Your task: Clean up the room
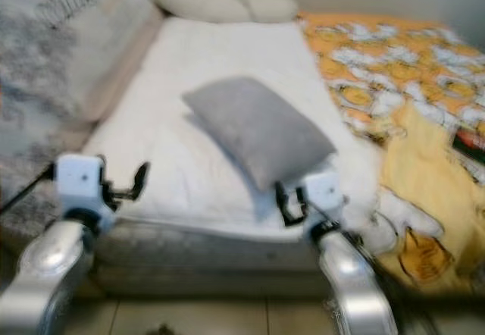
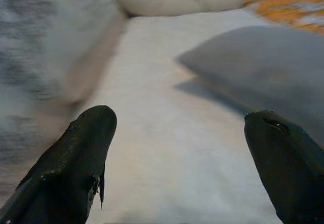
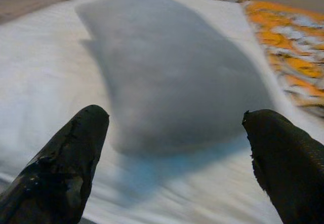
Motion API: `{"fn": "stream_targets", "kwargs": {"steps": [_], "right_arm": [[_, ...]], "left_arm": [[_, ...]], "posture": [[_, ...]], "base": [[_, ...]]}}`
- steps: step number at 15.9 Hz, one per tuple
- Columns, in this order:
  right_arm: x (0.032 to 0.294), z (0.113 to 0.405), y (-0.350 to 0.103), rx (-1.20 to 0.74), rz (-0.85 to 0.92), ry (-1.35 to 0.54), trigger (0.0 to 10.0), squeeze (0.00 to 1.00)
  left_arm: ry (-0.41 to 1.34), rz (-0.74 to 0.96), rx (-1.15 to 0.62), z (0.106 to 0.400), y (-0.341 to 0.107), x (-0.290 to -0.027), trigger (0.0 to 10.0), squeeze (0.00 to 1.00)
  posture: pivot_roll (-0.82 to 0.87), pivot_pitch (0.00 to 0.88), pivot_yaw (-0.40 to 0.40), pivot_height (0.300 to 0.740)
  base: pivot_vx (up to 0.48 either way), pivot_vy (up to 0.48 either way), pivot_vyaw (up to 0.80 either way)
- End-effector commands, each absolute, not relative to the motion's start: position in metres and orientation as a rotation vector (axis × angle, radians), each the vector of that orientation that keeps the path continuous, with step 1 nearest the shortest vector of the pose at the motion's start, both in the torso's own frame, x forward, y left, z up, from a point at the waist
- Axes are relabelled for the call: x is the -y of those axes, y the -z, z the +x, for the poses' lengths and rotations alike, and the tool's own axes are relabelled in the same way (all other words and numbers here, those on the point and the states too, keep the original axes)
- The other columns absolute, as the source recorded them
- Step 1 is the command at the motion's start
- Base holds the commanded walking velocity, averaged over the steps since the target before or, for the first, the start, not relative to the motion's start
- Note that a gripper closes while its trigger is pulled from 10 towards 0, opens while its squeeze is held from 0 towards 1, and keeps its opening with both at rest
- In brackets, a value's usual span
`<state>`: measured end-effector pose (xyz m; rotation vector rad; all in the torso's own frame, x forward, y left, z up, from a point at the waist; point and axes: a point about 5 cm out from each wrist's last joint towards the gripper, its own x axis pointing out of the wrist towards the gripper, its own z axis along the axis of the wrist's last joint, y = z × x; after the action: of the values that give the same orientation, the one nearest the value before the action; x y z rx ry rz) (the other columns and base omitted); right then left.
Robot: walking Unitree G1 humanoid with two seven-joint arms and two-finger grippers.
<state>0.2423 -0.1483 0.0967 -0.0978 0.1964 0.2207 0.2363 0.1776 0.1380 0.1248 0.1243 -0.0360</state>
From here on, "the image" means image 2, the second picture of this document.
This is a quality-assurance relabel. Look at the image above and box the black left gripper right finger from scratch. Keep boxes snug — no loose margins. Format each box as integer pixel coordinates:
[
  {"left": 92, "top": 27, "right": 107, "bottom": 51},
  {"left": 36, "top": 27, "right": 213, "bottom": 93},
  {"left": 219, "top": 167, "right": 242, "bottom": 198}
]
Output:
[{"left": 244, "top": 109, "right": 324, "bottom": 224}]

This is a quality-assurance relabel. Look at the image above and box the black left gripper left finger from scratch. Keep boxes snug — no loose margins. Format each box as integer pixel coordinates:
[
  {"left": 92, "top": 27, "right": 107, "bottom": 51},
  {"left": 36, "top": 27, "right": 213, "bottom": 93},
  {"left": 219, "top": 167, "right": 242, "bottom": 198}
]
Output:
[{"left": 0, "top": 104, "right": 117, "bottom": 224}]

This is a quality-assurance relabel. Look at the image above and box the yellow cartoon print blanket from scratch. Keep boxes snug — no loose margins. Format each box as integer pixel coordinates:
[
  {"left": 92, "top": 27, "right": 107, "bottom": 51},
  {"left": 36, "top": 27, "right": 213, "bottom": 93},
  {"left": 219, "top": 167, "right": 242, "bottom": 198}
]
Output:
[{"left": 243, "top": 0, "right": 324, "bottom": 35}]

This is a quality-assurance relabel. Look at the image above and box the grey plush pillow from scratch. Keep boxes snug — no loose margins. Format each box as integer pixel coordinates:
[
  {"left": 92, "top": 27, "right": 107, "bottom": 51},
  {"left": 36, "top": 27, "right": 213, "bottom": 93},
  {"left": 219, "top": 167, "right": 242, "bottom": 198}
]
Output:
[{"left": 176, "top": 25, "right": 324, "bottom": 146}]

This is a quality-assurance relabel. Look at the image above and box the white quilted mattress pad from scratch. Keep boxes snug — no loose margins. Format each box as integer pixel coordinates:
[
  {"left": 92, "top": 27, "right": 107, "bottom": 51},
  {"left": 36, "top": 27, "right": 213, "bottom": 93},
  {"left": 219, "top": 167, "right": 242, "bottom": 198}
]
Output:
[{"left": 83, "top": 7, "right": 284, "bottom": 224}]

